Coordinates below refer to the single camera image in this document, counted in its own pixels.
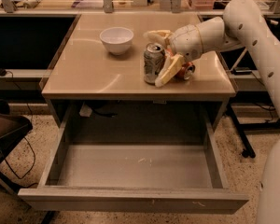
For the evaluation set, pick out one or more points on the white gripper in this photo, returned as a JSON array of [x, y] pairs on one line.
[[186, 42]]

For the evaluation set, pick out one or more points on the silver green 7up can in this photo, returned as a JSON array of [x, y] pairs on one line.
[[154, 58]]

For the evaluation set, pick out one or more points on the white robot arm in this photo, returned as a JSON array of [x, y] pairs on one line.
[[241, 25]]

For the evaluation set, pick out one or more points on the crushed orange soda can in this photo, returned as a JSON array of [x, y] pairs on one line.
[[187, 69]]

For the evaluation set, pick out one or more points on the open grey top drawer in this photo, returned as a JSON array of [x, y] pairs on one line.
[[147, 158]]

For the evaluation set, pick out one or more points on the white bowl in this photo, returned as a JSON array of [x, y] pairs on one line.
[[117, 40]]

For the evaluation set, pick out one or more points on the beige cabinet table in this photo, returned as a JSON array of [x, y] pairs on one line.
[[85, 70]]

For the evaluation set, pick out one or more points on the dark chair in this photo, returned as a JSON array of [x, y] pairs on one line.
[[13, 128]]

